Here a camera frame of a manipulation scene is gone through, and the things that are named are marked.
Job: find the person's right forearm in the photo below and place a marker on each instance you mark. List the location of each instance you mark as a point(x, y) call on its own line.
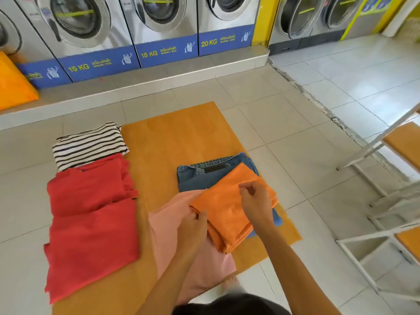
point(292, 272)

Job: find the yellow pillar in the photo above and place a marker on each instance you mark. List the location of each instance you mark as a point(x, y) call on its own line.
point(264, 19)

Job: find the steel washing machine blue panel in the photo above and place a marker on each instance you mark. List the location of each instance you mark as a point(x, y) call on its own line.
point(164, 36)
point(226, 29)
point(98, 39)
point(29, 45)

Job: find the red garment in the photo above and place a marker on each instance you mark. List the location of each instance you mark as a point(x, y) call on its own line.
point(92, 232)

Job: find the white stool orange seat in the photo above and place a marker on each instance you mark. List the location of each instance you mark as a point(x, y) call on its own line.
point(410, 239)
point(405, 141)

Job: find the orange cloth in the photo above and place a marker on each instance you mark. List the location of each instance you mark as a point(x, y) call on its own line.
point(226, 214)

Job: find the blue wall poster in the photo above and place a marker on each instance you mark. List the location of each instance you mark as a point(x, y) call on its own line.
point(377, 3)

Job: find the yellow wall frame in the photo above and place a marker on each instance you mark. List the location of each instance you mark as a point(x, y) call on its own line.
point(390, 16)

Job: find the orange bag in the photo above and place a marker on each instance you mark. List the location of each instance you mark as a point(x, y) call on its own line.
point(13, 85)

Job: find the steel washing machine dark base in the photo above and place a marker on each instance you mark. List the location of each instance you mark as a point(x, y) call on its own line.
point(341, 13)
point(295, 19)

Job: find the orange mat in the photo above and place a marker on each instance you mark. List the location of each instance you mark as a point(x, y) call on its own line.
point(183, 134)

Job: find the person's left fingers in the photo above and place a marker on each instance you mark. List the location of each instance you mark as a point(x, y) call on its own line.
point(199, 217)

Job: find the person's left hand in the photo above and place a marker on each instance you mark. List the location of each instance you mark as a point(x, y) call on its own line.
point(192, 231)

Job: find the person's right thumb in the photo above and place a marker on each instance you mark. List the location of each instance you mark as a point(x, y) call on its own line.
point(243, 193)

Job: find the person's right hand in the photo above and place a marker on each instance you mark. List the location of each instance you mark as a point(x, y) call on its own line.
point(257, 208)

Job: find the black white striped shirt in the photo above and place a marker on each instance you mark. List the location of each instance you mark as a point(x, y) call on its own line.
point(88, 145)

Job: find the person's left forearm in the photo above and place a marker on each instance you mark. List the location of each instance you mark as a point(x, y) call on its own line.
point(170, 278)

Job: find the grey raised machine plinth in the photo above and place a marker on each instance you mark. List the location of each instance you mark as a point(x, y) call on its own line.
point(131, 85)

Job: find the pink garment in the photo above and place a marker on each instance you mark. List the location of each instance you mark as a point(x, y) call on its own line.
point(161, 231)

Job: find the folded blue jeans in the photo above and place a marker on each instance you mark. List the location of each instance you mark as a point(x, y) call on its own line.
point(197, 177)

